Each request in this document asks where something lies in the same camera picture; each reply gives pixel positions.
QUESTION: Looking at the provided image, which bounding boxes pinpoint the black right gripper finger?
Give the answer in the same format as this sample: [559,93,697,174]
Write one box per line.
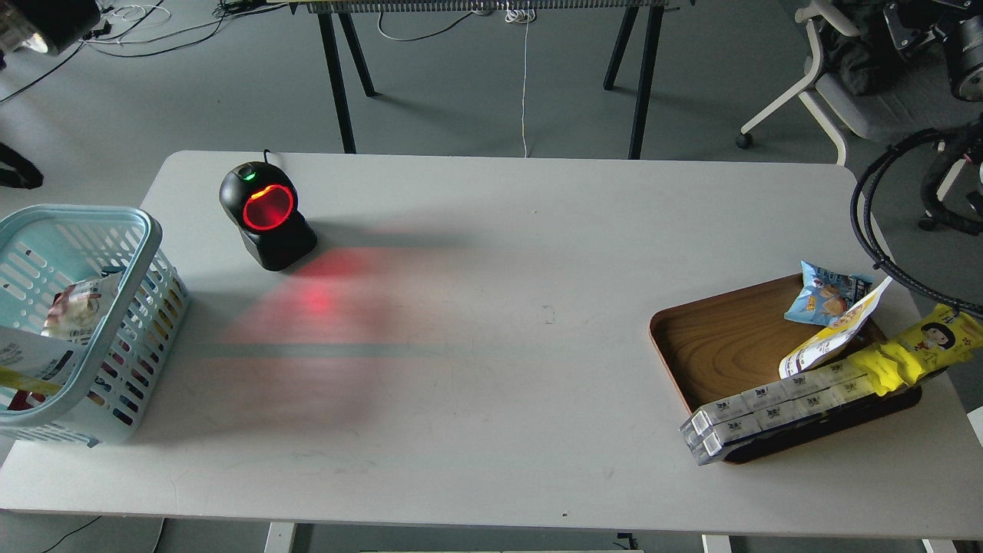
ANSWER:
[882,1,947,61]

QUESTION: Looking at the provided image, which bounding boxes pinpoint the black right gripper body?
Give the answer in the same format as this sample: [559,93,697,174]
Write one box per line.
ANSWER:
[941,15,982,102]

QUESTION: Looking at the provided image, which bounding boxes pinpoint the yellow white snack pouch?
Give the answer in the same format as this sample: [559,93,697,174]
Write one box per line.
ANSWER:
[1,326,84,396]

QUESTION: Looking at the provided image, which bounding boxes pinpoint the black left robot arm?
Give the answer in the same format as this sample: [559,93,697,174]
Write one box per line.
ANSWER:
[1,1,101,190]

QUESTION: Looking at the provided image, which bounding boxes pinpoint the yellow cartoon snack pack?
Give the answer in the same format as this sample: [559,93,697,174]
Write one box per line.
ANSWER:
[846,304,982,396]

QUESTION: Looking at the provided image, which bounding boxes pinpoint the blue snack bag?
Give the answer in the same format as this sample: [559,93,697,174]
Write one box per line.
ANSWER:
[783,261,873,326]

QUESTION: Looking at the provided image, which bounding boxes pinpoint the light blue plastic basket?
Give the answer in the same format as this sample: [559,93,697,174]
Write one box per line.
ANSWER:
[1,204,190,447]

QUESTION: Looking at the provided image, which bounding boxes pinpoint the red white snack bag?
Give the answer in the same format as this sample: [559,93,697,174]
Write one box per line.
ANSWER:
[7,272,123,377]

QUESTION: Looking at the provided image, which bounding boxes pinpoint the white office chair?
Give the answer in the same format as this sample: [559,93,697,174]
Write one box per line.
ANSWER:
[734,0,983,231]

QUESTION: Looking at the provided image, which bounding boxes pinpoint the black trestle table legs right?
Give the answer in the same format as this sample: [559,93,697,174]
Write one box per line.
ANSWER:
[601,1,667,160]

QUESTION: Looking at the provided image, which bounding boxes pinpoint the black trestle table legs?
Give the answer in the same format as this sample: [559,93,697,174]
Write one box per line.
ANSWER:
[601,1,667,160]
[316,9,379,154]

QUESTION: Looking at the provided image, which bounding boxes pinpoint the yellow white flat sachet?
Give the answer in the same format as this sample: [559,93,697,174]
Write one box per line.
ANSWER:
[777,276,894,378]

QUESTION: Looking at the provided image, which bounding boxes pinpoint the brown wooden tray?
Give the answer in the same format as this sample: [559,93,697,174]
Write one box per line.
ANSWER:
[650,274,922,465]

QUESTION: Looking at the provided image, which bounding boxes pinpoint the upper white box strip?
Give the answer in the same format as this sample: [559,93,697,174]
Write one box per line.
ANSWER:
[679,361,874,447]

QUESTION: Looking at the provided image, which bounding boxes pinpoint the white box strip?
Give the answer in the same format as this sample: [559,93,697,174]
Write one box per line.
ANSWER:
[679,361,874,447]
[679,376,882,466]

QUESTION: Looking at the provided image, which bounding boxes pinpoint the lower white box strip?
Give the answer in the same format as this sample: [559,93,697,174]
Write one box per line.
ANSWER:
[679,376,882,466]

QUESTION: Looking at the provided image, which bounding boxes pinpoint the black trestle table legs left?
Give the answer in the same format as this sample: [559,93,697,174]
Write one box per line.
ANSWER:
[316,9,379,154]

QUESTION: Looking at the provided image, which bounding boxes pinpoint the black barcode scanner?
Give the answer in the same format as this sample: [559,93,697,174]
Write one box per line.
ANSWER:
[219,161,317,272]

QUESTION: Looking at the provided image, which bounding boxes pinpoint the black right arm cable loop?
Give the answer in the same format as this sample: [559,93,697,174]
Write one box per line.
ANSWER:
[849,127,983,316]

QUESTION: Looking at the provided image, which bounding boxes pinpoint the white hanging cable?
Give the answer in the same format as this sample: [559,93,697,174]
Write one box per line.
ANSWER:
[504,8,537,158]

